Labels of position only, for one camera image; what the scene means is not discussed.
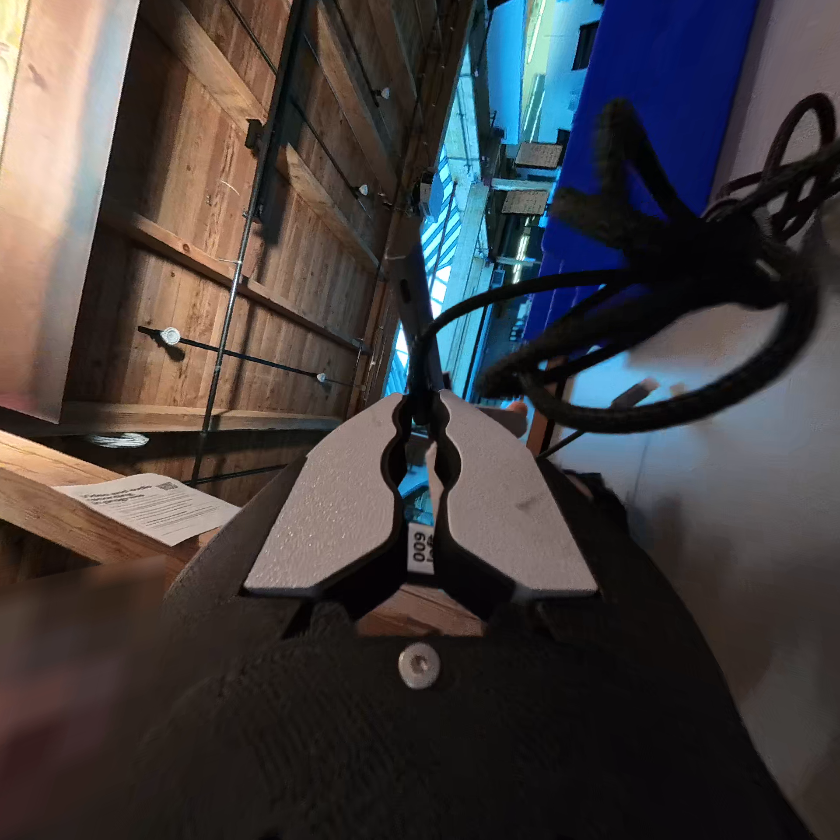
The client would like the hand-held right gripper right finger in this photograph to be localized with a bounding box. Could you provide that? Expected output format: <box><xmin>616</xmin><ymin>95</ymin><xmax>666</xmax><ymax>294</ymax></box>
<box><xmin>430</xmin><ymin>389</ymin><xmax>600</xmax><ymax>623</ymax></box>

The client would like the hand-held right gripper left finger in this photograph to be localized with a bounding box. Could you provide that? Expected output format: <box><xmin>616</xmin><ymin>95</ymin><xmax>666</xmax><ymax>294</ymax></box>
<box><xmin>243</xmin><ymin>392</ymin><xmax>413</xmax><ymax>623</ymax></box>

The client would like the black multi-plug cable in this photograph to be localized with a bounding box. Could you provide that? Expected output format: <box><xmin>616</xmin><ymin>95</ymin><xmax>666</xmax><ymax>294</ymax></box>
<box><xmin>479</xmin><ymin>92</ymin><xmax>840</xmax><ymax>437</ymax></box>

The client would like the white paper sheet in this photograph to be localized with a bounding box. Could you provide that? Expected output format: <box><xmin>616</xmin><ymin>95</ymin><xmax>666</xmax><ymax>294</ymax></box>
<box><xmin>55</xmin><ymin>472</ymin><xmax>241</xmax><ymax>547</ymax></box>

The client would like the blue storage bin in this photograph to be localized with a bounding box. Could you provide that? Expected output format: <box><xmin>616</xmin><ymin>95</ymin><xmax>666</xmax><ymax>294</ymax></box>
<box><xmin>525</xmin><ymin>0</ymin><xmax>762</xmax><ymax>345</ymax></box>

